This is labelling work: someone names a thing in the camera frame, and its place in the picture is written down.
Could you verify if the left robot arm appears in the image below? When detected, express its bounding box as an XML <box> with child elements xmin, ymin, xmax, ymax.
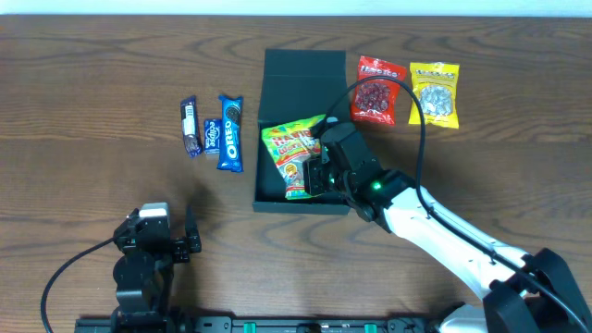
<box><xmin>109</xmin><ymin>203</ymin><xmax>202</xmax><ymax>333</ymax></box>

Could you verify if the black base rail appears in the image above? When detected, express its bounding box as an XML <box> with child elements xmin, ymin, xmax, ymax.
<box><xmin>74</xmin><ymin>316</ymin><xmax>437</xmax><ymax>333</ymax></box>

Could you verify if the blue Eclipse gum pack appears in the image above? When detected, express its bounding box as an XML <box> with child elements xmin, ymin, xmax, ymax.
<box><xmin>204</xmin><ymin>118</ymin><xmax>222</xmax><ymax>154</ymax></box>

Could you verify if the yellow Hacks candy bag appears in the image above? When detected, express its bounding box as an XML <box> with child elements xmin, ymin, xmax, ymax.
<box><xmin>410</xmin><ymin>62</ymin><xmax>460</xmax><ymax>130</ymax></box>

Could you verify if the blue Oreo cookie pack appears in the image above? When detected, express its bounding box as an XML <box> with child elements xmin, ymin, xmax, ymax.
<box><xmin>217</xmin><ymin>95</ymin><xmax>243</xmax><ymax>173</ymax></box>

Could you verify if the dark green open box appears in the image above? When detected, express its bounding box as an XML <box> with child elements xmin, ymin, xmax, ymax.
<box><xmin>253</xmin><ymin>49</ymin><xmax>350</xmax><ymax>216</ymax></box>

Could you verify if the green Haribo worms bag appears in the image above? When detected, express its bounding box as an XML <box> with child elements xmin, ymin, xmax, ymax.
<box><xmin>262</xmin><ymin>115</ymin><xmax>325</xmax><ymax>200</ymax></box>

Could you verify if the dark purple cookie bar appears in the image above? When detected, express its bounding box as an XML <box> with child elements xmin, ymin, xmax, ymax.
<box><xmin>179</xmin><ymin>95</ymin><xmax>203</xmax><ymax>158</ymax></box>

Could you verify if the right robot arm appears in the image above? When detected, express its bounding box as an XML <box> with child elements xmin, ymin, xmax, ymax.
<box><xmin>304</xmin><ymin>122</ymin><xmax>591</xmax><ymax>332</ymax></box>

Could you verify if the red Hacks candy bag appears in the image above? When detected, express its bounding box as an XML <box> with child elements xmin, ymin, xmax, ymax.
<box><xmin>351</xmin><ymin>55</ymin><xmax>407</xmax><ymax>126</ymax></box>

